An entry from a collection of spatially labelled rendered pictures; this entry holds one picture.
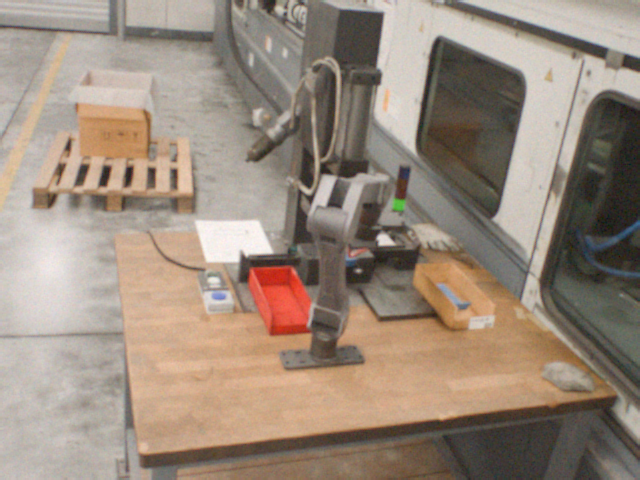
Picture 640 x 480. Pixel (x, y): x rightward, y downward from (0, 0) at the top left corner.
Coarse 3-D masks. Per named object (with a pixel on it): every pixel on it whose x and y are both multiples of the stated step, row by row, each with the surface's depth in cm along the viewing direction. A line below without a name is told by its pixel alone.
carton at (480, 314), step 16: (416, 272) 203; (432, 272) 205; (448, 272) 207; (432, 288) 194; (464, 288) 200; (432, 304) 194; (448, 304) 185; (480, 304) 192; (448, 320) 185; (464, 320) 184; (480, 320) 186
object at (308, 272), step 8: (304, 264) 197; (312, 264) 195; (360, 264) 200; (368, 264) 201; (296, 272) 204; (304, 272) 197; (312, 272) 196; (352, 272) 200; (368, 272) 202; (304, 280) 197; (312, 280) 197; (352, 280) 201; (360, 280) 202; (368, 280) 203
